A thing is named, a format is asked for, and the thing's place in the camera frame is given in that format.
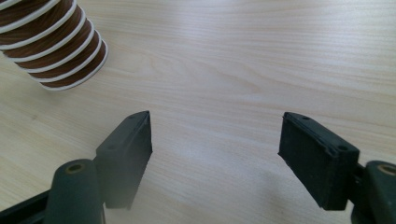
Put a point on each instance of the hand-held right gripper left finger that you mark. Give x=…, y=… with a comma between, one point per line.
x=124, y=155

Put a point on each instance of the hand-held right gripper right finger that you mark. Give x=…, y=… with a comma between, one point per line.
x=317, y=161

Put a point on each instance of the stack of brown white-rimmed plates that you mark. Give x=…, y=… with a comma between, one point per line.
x=53, y=43

